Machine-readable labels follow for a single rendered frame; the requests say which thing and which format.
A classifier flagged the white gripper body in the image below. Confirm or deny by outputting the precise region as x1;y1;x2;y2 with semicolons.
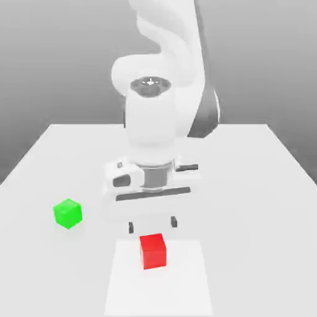
100;177;204;222

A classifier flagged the small red cube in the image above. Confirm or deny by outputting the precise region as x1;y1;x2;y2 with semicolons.
139;233;167;271

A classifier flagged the small green cube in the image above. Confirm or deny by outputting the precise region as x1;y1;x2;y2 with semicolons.
53;198;83;230

